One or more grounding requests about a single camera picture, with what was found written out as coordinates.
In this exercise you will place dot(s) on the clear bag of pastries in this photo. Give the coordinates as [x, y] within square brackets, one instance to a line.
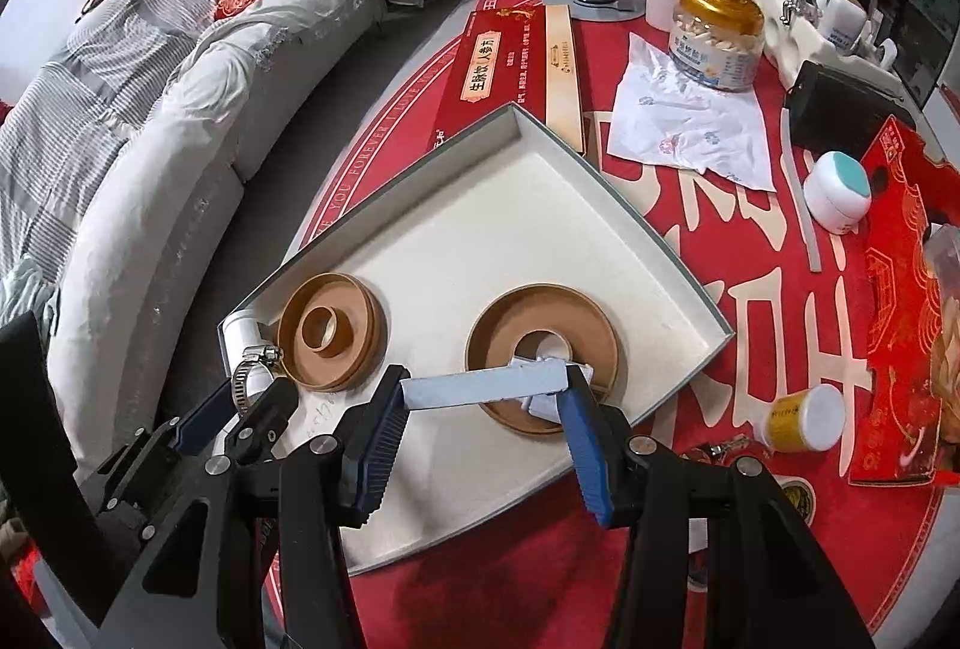
[946, 334]

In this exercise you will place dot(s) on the white jar teal lid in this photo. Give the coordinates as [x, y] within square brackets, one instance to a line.
[836, 191]

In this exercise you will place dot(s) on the white rectangular box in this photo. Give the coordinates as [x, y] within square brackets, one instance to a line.
[480, 390]

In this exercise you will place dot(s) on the red cardboard box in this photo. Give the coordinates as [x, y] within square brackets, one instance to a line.
[900, 319]

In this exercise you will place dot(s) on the white mug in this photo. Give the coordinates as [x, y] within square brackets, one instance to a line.
[844, 26]

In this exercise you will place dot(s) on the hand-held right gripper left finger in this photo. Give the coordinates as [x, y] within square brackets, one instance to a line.
[375, 454]

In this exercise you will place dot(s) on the white plastic bag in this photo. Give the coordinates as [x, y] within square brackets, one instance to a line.
[780, 30]

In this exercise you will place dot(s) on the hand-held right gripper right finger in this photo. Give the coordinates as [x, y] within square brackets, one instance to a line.
[589, 461]

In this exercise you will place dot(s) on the white printed paper sheet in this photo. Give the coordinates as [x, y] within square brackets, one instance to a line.
[690, 120]

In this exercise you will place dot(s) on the glass jar gold lid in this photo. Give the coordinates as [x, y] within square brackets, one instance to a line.
[716, 37]

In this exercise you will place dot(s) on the black pouch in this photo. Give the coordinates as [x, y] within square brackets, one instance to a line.
[840, 109]

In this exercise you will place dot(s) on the long red gift box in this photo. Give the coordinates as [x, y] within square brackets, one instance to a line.
[495, 63]

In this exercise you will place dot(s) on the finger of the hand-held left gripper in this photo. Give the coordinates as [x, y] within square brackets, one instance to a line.
[262, 420]
[199, 420]

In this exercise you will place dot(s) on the grey covered sofa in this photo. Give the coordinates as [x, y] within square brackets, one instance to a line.
[112, 169]

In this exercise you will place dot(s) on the grey tray box white inside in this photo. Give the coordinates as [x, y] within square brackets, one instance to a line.
[525, 206]

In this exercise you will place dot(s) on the yellow label bottle white cap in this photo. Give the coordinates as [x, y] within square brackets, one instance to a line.
[802, 420]

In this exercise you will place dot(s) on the white pill bottle blue label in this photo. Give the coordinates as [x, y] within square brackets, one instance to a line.
[244, 334]

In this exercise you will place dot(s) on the white tape roll blue core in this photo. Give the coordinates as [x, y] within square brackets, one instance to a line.
[551, 345]

